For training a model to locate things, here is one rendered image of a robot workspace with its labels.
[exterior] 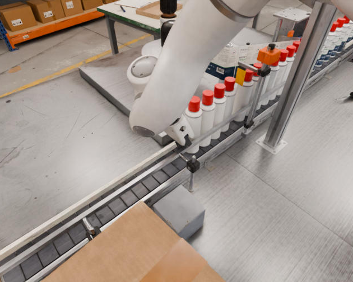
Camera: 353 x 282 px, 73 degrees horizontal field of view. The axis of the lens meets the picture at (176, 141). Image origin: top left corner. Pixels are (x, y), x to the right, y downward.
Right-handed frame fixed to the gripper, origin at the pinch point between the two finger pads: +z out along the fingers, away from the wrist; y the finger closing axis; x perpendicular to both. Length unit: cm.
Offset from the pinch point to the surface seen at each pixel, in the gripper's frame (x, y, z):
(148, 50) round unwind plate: -33, 67, 17
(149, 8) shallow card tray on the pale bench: -88, 148, 47
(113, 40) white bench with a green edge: -53, 174, 64
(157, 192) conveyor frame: 15.8, -5.4, 1.7
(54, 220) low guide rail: 38.4, 3.1, -11.0
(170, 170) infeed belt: 8.3, -2.1, 3.6
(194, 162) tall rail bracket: 3.1, -10.0, -4.5
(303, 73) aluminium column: -35.1, -16.2, -7.8
